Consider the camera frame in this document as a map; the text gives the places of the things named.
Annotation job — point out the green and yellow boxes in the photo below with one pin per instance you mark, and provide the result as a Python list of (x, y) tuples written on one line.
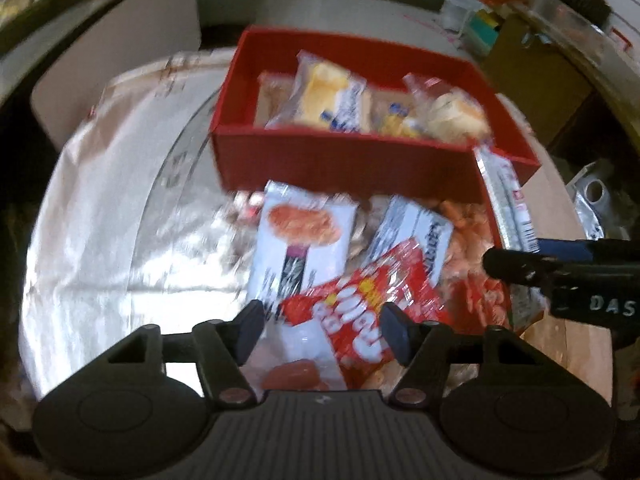
[(482, 30)]

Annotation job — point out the silver white strip packet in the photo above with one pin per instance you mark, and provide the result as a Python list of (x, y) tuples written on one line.
[(505, 195)]

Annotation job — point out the stacked white containers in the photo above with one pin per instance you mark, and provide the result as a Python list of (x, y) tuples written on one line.
[(457, 10)]

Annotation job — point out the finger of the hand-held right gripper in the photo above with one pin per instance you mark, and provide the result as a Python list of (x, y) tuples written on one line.
[(565, 249), (515, 266)]

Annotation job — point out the dark green box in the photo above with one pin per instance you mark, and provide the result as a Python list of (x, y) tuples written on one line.
[(45, 15)]

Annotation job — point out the red snack packet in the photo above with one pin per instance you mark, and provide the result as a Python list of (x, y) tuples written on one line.
[(360, 310)]

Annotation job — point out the silver foil bag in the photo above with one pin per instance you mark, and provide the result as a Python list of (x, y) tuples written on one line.
[(590, 195)]

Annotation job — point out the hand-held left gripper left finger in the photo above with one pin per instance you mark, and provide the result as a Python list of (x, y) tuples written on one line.
[(250, 331)]

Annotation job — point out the pale bread packet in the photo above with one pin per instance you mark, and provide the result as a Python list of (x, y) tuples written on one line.
[(450, 115)]

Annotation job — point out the white noodle snack packet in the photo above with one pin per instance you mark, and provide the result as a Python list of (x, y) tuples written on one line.
[(300, 225)]

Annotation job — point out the wooden cabinet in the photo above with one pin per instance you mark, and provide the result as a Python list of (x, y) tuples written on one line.
[(540, 75)]

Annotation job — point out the silver floral tablecloth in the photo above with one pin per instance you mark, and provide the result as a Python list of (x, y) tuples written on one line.
[(100, 240)]

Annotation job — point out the yellow cake packet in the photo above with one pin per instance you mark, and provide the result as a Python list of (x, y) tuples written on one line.
[(395, 120)]

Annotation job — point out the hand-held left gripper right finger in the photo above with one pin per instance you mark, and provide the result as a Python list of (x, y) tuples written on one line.
[(398, 336)]

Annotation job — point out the waffle snack packet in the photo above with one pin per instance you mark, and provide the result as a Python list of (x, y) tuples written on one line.
[(320, 95)]

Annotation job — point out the red cardboard box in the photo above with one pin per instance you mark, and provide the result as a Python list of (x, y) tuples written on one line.
[(350, 165)]

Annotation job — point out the clear plastic sheet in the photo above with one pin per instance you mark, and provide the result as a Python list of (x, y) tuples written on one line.
[(575, 20)]

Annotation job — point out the clear sausage packet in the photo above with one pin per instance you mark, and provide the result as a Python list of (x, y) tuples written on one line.
[(295, 375)]

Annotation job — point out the grey counter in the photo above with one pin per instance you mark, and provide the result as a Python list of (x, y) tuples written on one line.
[(125, 50)]

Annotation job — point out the white packet with black print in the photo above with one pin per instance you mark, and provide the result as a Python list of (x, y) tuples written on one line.
[(410, 230)]

